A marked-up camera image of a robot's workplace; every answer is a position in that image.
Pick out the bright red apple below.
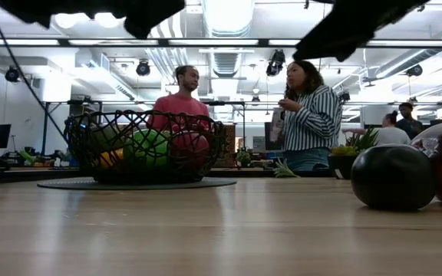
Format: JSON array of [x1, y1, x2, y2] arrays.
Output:
[[171, 132, 211, 169]]

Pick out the green apple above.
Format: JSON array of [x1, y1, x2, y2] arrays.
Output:
[[123, 129, 172, 169]]

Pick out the orange mango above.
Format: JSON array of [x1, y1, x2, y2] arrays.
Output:
[[98, 148, 126, 169]]

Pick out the green pear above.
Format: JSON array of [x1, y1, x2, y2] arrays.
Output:
[[90, 124, 128, 154]]

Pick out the black plum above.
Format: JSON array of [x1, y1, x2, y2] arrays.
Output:
[[350, 143, 437, 211]]

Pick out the small background potted plant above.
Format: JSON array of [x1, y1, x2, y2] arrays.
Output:
[[236, 147, 252, 169]]

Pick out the grey round mat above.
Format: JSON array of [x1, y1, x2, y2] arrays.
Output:
[[36, 176, 237, 192]]

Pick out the person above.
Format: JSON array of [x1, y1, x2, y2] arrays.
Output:
[[146, 64, 211, 133], [269, 60, 344, 173], [394, 101, 424, 135], [341, 110, 412, 146]]

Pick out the small green air plant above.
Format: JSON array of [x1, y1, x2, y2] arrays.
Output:
[[273, 157, 301, 179]]

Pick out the potted succulent plant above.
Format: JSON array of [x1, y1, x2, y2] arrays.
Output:
[[327, 128, 380, 180]]

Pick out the black background workbench frame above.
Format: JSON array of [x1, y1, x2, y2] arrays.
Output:
[[38, 100, 247, 154]]

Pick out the black wire basket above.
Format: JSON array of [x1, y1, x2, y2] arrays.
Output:
[[63, 110, 228, 184]]

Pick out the silver ceiling duct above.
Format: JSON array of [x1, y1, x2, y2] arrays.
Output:
[[201, 0, 256, 77]]

